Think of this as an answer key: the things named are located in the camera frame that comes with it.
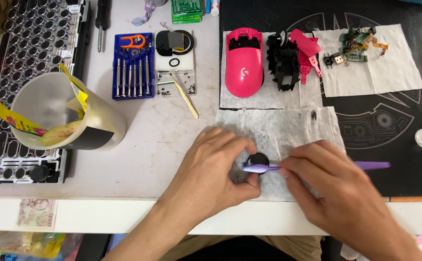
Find pink mouse button pieces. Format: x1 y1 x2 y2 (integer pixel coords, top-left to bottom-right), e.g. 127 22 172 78
288 29 323 85

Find paper banknote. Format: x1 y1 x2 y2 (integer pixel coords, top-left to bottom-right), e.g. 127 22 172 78
16 198 58 231

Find white box with mouse feet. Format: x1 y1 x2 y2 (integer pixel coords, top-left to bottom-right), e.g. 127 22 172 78
155 29 196 72

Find black mouse frame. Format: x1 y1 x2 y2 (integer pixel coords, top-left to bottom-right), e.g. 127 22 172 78
266 31 301 92

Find translucent plastic cup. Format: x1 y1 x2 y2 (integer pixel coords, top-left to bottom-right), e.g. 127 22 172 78
10 71 127 151

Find purple keychain charm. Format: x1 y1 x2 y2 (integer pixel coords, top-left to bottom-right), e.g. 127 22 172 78
131 0 158 27

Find white and blue tube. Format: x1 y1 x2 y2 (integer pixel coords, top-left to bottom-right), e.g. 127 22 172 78
205 0 221 17

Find purple toothbrush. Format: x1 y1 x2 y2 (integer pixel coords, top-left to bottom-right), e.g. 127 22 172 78
242 161 392 175

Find black patterned desk mat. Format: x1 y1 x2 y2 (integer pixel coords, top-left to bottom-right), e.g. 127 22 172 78
218 0 422 198

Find pink mouse shell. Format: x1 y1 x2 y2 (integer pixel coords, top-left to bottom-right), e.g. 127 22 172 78
224 27 265 98

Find stack of green packets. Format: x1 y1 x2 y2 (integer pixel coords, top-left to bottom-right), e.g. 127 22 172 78
170 0 204 25

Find person's left hand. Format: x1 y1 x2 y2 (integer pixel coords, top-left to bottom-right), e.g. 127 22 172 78
167 126 262 226

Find blue screwdriver set case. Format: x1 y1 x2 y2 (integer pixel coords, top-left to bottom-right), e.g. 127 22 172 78
112 32 156 101

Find green circuit board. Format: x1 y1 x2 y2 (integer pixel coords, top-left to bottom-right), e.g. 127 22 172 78
339 26 389 64

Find orange pry tool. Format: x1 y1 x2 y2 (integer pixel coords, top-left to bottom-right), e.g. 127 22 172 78
120 34 147 50

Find small black usb dongle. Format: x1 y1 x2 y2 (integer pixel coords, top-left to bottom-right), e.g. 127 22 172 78
323 52 344 69

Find yellow wrapper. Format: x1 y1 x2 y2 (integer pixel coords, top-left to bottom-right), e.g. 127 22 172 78
58 63 89 121
0 93 47 137

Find fruit peel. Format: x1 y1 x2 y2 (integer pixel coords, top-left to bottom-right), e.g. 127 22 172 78
40 120 84 147

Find clear tray with screws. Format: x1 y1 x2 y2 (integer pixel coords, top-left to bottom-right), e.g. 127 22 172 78
155 70 197 97

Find gold tweezers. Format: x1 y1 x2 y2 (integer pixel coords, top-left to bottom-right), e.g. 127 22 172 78
169 72 200 120

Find heap of plastic bags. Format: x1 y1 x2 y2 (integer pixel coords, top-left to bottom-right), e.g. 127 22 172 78
0 231 67 261

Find keyboard with round keycaps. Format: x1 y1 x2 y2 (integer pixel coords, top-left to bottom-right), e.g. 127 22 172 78
0 0 93 184

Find black round mouse part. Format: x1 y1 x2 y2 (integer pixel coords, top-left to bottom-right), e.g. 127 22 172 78
246 152 270 175

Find black handled screwdriver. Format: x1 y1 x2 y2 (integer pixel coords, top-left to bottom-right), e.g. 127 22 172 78
95 0 112 53

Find stained white paper towel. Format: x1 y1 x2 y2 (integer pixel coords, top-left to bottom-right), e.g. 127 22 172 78
214 107 346 202

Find person's right hand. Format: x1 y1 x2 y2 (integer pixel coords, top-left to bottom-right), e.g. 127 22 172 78
279 139 386 240

